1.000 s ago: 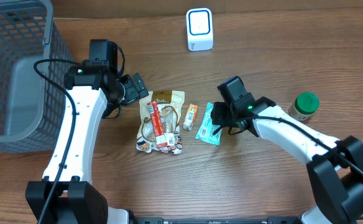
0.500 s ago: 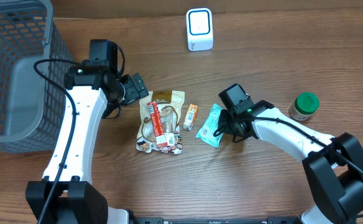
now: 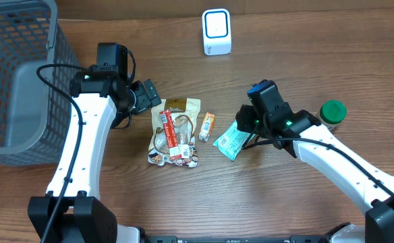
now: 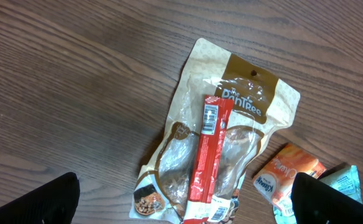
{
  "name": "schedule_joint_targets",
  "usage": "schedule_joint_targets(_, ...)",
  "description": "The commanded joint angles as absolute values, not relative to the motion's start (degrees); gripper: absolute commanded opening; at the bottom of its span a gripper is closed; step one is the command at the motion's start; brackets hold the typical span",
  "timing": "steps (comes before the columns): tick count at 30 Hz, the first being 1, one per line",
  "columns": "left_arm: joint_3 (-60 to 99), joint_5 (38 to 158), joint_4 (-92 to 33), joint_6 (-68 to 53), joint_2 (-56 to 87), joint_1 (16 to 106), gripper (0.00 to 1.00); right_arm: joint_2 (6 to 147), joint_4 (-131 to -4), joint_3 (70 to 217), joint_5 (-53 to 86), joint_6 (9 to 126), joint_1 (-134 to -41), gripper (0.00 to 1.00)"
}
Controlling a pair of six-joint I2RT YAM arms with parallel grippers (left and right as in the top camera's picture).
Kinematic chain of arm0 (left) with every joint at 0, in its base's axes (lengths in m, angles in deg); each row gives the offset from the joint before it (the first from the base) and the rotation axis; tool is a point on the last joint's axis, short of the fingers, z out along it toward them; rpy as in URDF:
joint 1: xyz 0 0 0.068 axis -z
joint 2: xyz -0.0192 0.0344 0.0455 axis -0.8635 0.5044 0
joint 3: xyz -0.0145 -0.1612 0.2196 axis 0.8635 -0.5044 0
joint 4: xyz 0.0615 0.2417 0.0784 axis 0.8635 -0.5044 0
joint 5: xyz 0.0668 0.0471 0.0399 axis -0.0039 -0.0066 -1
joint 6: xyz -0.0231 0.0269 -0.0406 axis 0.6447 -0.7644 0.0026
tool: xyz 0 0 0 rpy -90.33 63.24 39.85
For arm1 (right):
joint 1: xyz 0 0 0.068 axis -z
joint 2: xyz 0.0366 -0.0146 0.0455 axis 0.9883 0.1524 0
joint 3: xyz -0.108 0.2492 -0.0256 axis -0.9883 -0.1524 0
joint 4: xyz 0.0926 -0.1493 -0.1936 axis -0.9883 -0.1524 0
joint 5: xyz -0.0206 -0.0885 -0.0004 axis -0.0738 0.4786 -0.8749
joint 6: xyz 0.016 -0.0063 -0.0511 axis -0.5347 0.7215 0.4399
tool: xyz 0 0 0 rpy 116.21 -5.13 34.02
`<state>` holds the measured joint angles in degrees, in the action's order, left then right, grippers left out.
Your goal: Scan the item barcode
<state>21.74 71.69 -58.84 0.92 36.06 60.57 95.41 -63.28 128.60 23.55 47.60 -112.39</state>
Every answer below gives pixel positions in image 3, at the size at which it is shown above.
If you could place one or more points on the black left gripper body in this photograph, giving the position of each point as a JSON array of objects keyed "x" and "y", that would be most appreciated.
[{"x": 150, "y": 96}]

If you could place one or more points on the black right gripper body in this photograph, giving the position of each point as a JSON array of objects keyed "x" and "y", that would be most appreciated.
[{"x": 243, "y": 120}]

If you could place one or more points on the teal wet wipes pack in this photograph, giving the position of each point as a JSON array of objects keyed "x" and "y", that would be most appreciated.
[{"x": 230, "y": 143}]

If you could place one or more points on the small orange box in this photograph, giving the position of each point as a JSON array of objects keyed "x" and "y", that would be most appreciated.
[{"x": 207, "y": 126}]

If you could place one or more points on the green lid jar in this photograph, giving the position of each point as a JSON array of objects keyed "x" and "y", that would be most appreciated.
[{"x": 332, "y": 113}]

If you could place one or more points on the red stick snack packet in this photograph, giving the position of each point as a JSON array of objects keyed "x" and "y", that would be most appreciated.
[{"x": 174, "y": 150}]

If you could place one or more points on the snack bag with red label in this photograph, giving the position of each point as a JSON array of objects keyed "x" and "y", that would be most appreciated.
[{"x": 183, "y": 114}]

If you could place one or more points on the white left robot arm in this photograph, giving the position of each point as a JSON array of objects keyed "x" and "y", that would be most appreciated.
[{"x": 71, "y": 211}]

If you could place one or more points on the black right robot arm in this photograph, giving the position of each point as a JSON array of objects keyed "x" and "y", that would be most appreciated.
[{"x": 303, "y": 136}]

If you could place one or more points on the white barcode scanner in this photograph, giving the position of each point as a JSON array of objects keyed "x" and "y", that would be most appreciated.
[{"x": 216, "y": 32}]

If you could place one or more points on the grey plastic shopping basket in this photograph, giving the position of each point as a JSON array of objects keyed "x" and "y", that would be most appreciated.
[{"x": 33, "y": 118}]

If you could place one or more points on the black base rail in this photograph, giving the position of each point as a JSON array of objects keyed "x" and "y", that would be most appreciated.
[{"x": 230, "y": 239}]

